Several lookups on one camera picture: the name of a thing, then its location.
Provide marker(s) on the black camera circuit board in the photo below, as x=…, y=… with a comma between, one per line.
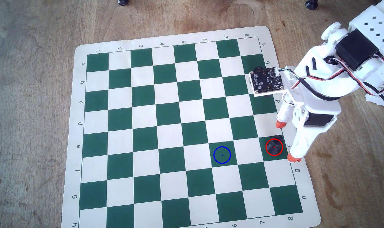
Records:
x=267, y=81

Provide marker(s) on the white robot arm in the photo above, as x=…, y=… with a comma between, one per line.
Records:
x=374, y=28

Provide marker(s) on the black foot top left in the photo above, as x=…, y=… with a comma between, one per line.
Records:
x=123, y=2

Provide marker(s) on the green white chess mat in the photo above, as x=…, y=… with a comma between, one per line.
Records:
x=166, y=133

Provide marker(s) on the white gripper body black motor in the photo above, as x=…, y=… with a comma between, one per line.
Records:
x=317, y=120

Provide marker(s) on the black foot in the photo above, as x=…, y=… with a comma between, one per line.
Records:
x=311, y=4
x=123, y=2

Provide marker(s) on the black foot top right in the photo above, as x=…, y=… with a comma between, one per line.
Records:
x=311, y=4

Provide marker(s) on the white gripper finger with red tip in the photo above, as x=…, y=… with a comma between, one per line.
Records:
x=284, y=114
x=301, y=139

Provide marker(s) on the black chess pawn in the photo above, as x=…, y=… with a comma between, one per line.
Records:
x=274, y=146

